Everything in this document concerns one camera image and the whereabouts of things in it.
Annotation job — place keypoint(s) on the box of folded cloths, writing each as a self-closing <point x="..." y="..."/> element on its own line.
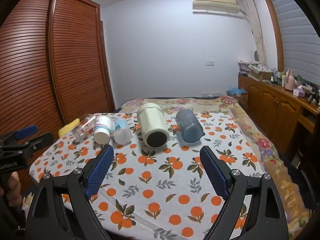
<point x="257" y="71"/>

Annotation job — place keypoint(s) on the orange fruit print tablecloth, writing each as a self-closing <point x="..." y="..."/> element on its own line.
<point x="155" y="187"/>

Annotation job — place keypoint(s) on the pink tissue box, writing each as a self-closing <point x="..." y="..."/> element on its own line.
<point x="299" y="91"/>

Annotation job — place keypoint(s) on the blue plastic bag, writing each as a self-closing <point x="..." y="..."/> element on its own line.
<point x="235" y="90"/>

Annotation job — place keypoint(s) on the green bottle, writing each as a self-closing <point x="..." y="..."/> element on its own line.
<point x="299" y="80"/>

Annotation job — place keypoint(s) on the grey window blinds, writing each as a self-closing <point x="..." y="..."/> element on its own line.
<point x="295" y="42"/>

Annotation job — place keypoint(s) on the brown louvred wooden wardrobe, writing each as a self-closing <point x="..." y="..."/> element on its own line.
<point x="75" y="55"/>

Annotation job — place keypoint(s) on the clear light blue cup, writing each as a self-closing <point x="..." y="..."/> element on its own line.
<point x="122" y="132"/>

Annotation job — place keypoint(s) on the pink jug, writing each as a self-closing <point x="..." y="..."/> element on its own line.
<point x="290" y="81"/>

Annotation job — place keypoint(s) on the black and white toy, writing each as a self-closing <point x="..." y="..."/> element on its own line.
<point x="313" y="95"/>

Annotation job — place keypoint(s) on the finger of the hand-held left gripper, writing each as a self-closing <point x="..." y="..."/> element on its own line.
<point x="40" y="141"/>
<point x="26" y="131"/>

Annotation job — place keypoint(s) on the yellow cloth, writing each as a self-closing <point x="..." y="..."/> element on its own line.
<point x="68" y="127"/>

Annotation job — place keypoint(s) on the clear jar red contents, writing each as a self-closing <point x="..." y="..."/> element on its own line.
<point x="83" y="127"/>

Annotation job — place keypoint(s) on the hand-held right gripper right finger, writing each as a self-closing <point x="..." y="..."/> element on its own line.
<point x="215" y="172"/>

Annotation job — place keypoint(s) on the white cup with striped label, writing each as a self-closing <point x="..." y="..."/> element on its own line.
<point x="103" y="130"/>

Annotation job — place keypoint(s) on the cream ribbed cup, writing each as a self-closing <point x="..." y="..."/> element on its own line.
<point x="152" y="123"/>

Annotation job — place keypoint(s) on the wooden sideboard cabinet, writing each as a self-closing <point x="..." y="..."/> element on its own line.
<point x="275" y="102"/>

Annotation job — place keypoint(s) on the wall air conditioner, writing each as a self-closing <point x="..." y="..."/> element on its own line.
<point x="215" y="1"/>

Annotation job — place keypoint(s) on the wooden window frame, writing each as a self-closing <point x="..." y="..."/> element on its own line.
<point x="273" y="30"/>

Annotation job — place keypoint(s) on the blue-grey translucent cup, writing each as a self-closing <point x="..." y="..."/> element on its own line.
<point x="188" y="126"/>

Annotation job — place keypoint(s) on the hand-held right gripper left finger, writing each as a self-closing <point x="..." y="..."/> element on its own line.
<point x="100" y="172"/>

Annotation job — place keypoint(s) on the group of small bottles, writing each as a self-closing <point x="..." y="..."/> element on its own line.
<point x="278" y="78"/>

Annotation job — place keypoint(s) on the white wall socket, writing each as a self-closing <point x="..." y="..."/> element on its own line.
<point x="210" y="62"/>

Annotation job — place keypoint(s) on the pale patterned curtain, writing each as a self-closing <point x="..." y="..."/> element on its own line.
<point x="256" y="25"/>

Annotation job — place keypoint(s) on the person's left hand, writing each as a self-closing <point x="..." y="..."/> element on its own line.
<point x="14" y="188"/>

